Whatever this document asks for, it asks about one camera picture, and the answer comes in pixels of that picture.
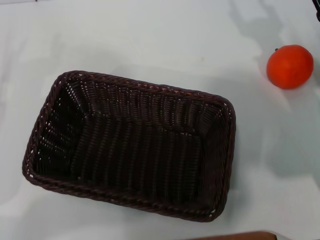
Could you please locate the orange fruit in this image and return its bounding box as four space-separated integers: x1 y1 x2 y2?
266 44 314 90

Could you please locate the dark brown woven basket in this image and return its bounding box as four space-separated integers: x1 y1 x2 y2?
21 70 237 223

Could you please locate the brown board edge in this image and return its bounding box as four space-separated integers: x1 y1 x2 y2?
191 232 276 240

